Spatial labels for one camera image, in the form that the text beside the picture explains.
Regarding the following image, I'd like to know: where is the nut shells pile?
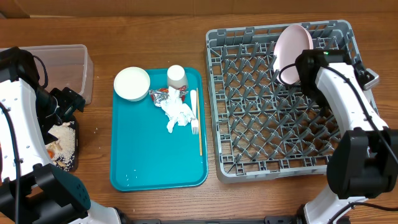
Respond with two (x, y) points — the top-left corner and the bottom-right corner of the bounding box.
(47, 141), (67, 168)

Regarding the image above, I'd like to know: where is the crumpled white tissue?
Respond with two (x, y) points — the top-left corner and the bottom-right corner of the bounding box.
(160, 86), (195, 133)

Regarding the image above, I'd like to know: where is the teal plastic tray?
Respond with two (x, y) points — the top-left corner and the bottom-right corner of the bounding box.
(109, 67), (208, 192)

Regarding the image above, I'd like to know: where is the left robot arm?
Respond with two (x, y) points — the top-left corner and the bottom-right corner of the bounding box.
(1, 47), (130, 223)

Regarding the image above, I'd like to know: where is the grey plastic dishwasher rack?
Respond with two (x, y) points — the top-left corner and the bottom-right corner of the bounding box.
(206, 20), (361, 183)

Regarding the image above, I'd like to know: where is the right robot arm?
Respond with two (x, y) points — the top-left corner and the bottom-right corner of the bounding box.
(295, 50), (397, 223)

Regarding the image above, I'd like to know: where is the white plastic fork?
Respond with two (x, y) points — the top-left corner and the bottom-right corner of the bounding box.
(190, 90), (199, 134)

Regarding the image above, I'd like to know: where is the orange carrot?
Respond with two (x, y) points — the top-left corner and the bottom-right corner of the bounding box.
(47, 151), (55, 159)

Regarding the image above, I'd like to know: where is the clear plastic bin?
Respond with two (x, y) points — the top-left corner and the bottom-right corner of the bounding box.
(20, 44), (94, 105)

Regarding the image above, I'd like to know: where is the white rice pile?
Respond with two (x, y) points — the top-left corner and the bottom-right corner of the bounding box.
(46, 121), (76, 169)

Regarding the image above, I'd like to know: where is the white bowl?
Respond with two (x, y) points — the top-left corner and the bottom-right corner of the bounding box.
(113, 67), (150, 101)

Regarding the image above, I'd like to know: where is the crumpled foil wrapper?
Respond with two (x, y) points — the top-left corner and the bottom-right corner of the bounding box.
(149, 86), (188, 107)

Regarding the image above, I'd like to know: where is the black waste tray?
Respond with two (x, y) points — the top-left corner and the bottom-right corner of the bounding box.
(46, 116), (80, 172)

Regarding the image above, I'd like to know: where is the white paper cup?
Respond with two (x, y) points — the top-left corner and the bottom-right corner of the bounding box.
(167, 65), (188, 89)

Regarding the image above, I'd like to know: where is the white round plate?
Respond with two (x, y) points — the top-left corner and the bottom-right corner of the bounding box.
(273, 24), (313, 72)

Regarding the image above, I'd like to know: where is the wooden chopstick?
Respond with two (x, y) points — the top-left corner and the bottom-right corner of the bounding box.
(196, 88), (203, 156)

